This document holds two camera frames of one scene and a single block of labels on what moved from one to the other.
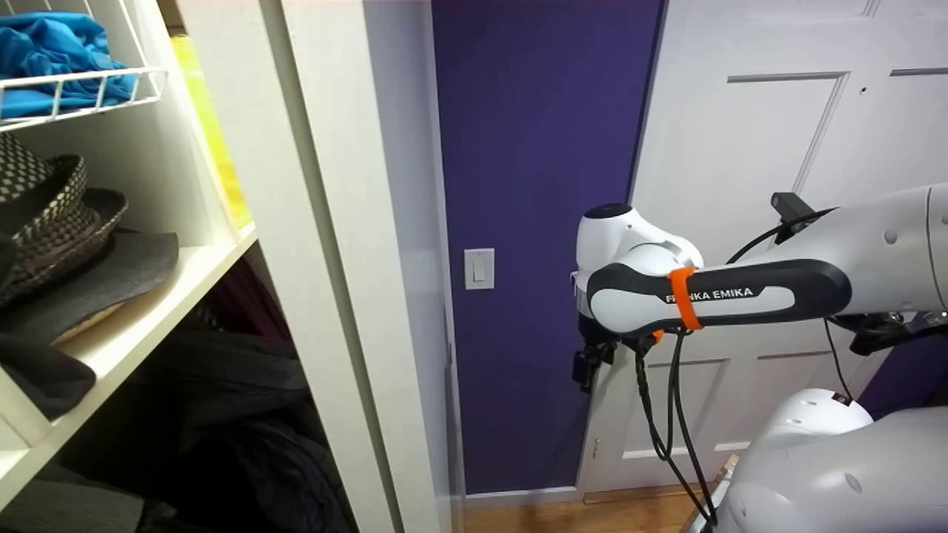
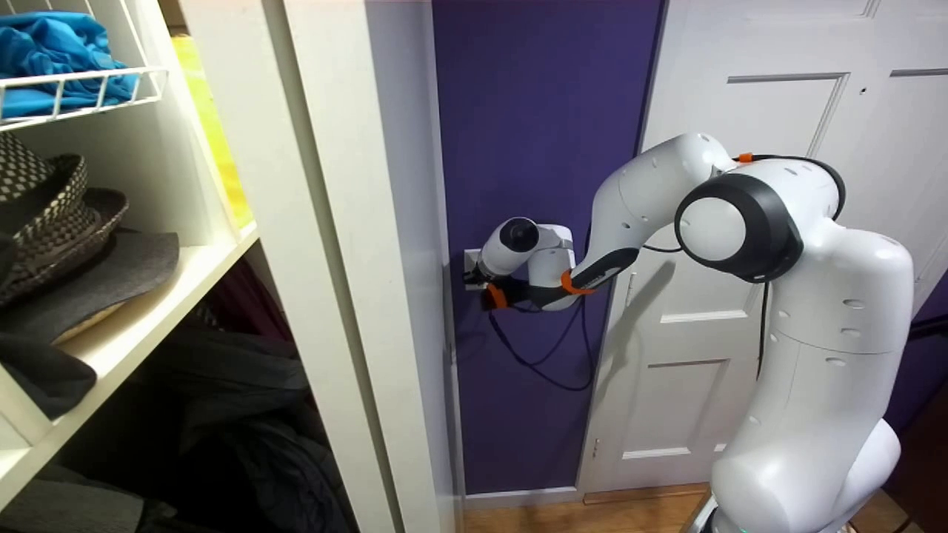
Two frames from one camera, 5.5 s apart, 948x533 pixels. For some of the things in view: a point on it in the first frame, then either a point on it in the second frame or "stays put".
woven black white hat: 48,212 stays put
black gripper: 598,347 to 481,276
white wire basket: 66,61 stays put
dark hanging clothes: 217,434 stays put
